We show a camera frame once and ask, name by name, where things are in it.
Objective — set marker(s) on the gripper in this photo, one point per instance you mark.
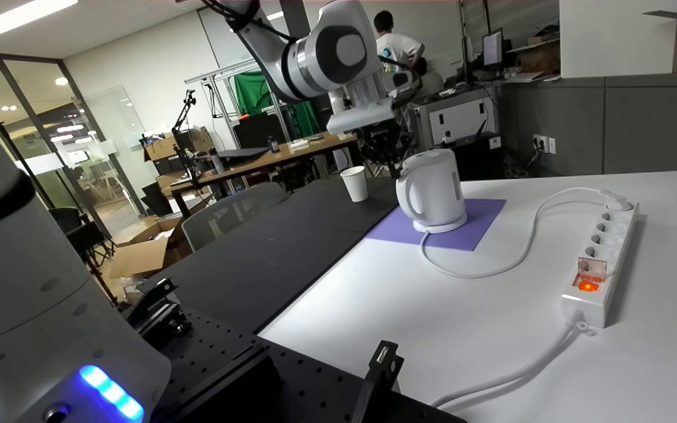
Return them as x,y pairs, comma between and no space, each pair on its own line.
386,138

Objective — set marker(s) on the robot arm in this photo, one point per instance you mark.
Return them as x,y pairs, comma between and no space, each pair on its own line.
27,276

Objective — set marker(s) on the white electric kettle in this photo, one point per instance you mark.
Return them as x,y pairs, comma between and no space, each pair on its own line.
435,194

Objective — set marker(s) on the white paper cup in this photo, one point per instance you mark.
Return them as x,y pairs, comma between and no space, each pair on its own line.
355,183

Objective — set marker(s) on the white cabinet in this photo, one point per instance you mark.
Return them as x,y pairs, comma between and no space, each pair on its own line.
453,117

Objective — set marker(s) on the wooden table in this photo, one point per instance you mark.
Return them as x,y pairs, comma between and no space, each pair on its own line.
291,154

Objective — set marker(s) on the purple mat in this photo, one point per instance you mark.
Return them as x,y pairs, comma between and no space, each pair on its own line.
479,226

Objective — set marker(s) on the person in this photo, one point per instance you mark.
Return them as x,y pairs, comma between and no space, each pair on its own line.
398,47

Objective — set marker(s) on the black monitor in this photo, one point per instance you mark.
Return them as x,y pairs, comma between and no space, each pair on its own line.
259,130

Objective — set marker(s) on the green cloth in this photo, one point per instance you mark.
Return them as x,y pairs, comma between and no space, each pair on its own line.
253,91

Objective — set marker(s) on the grey office chair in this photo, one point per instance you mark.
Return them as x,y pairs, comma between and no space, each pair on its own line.
227,214

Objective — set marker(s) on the cardboard box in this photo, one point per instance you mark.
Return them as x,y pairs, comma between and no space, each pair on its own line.
165,147
541,57

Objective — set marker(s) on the black clamp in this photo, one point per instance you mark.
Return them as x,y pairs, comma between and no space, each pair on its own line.
156,305
381,376

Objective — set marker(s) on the white power strip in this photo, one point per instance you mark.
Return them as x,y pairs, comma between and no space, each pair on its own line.
600,264

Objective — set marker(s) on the heap of cardboard boxes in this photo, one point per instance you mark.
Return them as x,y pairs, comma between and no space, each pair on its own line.
147,252

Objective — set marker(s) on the black chair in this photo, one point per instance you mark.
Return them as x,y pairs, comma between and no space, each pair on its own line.
83,238

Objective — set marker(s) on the wall socket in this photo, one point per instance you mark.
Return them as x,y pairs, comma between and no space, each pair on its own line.
544,144

